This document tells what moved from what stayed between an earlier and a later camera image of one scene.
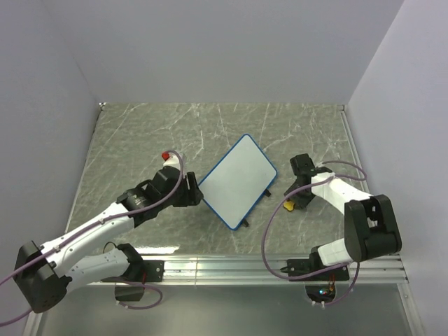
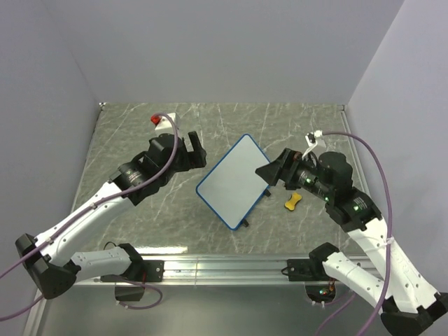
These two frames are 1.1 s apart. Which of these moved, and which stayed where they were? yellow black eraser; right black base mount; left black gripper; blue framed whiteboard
Moved: left black gripper
Stayed: blue framed whiteboard; right black base mount; yellow black eraser
